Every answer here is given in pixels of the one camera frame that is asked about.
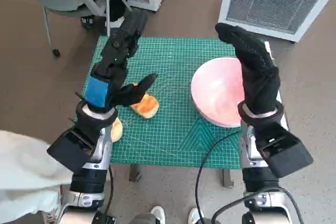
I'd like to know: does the green cutting mat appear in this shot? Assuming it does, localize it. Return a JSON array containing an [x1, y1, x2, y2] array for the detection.
[[83, 36, 271, 170]]

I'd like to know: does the white shoe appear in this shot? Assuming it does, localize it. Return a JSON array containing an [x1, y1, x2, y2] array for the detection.
[[150, 205, 166, 224], [188, 207, 204, 224]]

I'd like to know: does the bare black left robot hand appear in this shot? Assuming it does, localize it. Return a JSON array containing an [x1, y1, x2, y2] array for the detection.
[[83, 7, 159, 113]]

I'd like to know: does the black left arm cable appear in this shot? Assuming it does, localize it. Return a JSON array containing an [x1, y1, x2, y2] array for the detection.
[[103, 166, 115, 218]]

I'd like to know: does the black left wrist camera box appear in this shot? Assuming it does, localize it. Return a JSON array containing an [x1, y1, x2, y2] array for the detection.
[[46, 129, 95, 174]]

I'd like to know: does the large white grilled cabinet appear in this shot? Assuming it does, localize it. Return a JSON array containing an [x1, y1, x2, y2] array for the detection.
[[217, 0, 336, 43]]

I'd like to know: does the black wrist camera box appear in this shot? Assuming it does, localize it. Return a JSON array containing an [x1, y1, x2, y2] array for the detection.
[[46, 129, 95, 174], [256, 123, 314, 179]]

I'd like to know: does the grey robot torso part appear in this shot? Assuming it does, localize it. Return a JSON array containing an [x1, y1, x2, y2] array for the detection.
[[130, 212, 158, 224]]

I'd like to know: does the long black robot cable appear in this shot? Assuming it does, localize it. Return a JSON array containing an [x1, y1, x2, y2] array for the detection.
[[195, 131, 242, 224]]

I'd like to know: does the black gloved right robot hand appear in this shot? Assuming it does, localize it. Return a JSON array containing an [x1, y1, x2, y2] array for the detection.
[[215, 23, 280, 116]]

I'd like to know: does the rectangular braided toy bread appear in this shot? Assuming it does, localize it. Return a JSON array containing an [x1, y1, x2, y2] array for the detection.
[[125, 82, 160, 119]]

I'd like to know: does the round toy bread bun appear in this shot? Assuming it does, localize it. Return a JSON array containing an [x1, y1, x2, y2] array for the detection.
[[110, 118, 123, 143]]

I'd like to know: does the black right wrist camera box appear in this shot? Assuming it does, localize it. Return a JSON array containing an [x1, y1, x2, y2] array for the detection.
[[256, 123, 314, 179]]

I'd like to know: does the looped black robot cable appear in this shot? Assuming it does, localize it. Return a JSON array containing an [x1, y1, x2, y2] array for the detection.
[[211, 187, 299, 224]]

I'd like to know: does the pink bowl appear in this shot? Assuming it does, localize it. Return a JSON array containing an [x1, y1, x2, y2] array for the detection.
[[191, 57, 246, 128]]

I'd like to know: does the person in white clothes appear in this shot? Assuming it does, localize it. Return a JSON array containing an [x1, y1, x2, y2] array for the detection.
[[0, 129, 74, 224]]

